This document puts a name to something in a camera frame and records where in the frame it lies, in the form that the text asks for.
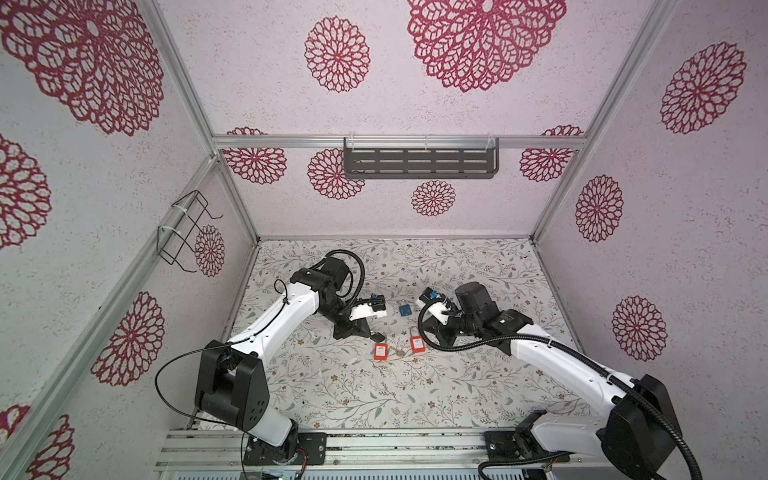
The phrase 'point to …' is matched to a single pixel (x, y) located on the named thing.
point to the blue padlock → (405, 310)
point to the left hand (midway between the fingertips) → (362, 334)
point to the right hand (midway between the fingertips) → (423, 320)
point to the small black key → (378, 337)
